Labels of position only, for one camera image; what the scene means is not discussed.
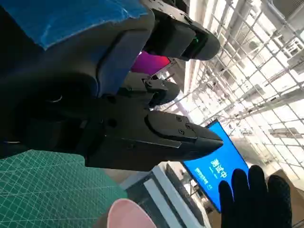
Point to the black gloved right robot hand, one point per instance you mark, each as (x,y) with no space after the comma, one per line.
(256,204)

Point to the blue display screen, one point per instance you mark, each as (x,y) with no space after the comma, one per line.
(213,171)

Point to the green cutting mat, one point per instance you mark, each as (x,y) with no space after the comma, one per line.
(47,190)

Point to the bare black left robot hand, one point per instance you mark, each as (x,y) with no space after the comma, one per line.
(71,99)

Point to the pink bowl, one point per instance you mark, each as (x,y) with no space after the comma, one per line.
(128,216)

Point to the purple display screen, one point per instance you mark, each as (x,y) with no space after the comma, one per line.
(149,63)

